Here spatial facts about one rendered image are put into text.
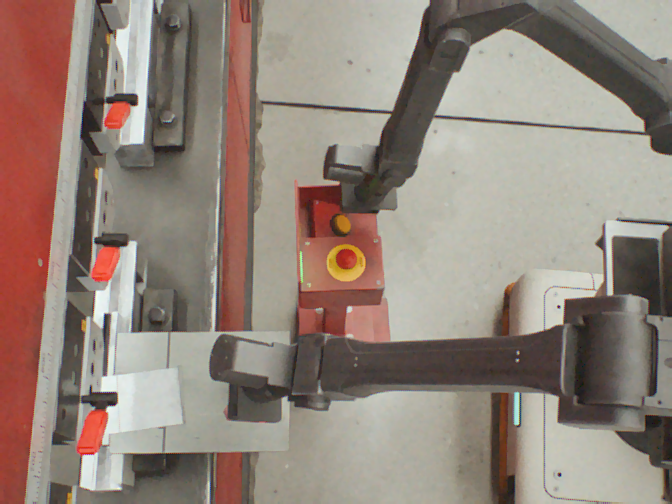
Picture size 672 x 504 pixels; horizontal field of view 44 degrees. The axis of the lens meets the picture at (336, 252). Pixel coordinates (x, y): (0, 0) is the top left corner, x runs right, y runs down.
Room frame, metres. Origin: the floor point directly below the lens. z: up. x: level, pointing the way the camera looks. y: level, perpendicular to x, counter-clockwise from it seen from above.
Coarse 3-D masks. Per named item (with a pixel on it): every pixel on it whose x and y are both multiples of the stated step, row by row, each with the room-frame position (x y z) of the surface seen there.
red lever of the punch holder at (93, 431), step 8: (96, 392) 0.15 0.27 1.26; (104, 392) 0.15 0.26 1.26; (112, 392) 0.15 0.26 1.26; (88, 400) 0.14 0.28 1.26; (96, 400) 0.14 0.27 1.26; (104, 400) 0.14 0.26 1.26; (112, 400) 0.14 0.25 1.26; (96, 408) 0.13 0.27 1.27; (104, 408) 0.13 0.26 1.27; (88, 416) 0.12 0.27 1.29; (96, 416) 0.12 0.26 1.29; (104, 416) 0.12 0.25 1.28; (88, 424) 0.11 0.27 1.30; (96, 424) 0.11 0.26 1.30; (104, 424) 0.11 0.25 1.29; (88, 432) 0.10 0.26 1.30; (96, 432) 0.10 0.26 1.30; (104, 432) 0.10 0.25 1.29; (80, 440) 0.09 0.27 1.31; (88, 440) 0.09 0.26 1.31; (96, 440) 0.09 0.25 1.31; (80, 448) 0.08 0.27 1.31; (88, 448) 0.08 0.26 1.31; (96, 448) 0.08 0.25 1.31
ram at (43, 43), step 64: (0, 0) 0.45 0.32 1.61; (64, 0) 0.56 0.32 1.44; (0, 64) 0.39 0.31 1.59; (64, 64) 0.49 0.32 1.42; (0, 128) 0.34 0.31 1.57; (0, 192) 0.28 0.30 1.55; (0, 256) 0.23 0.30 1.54; (64, 256) 0.29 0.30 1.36; (0, 320) 0.17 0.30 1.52; (0, 384) 0.12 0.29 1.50; (0, 448) 0.06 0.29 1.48
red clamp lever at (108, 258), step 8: (96, 240) 0.34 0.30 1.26; (104, 240) 0.34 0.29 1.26; (112, 240) 0.34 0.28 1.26; (120, 240) 0.34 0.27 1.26; (128, 240) 0.34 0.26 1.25; (104, 248) 0.32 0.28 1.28; (112, 248) 0.32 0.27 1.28; (104, 256) 0.31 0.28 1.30; (112, 256) 0.31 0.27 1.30; (96, 264) 0.29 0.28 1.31; (104, 264) 0.29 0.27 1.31; (112, 264) 0.30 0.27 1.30; (96, 272) 0.28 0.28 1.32; (104, 272) 0.28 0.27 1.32; (112, 272) 0.29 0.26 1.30; (96, 280) 0.27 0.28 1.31; (104, 280) 0.27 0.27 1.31
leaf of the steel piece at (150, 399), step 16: (176, 368) 0.23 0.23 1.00; (128, 384) 0.20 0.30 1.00; (144, 384) 0.20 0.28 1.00; (160, 384) 0.21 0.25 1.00; (176, 384) 0.21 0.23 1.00; (128, 400) 0.18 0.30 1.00; (144, 400) 0.18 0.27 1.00; (160, 400) 0.18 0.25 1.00; (176, 400) 0.18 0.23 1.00; (128, 416) 0.16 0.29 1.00; (144, 416) 0.16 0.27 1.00; (160, 416) 0.16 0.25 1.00; (176, 416) 0.16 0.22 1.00
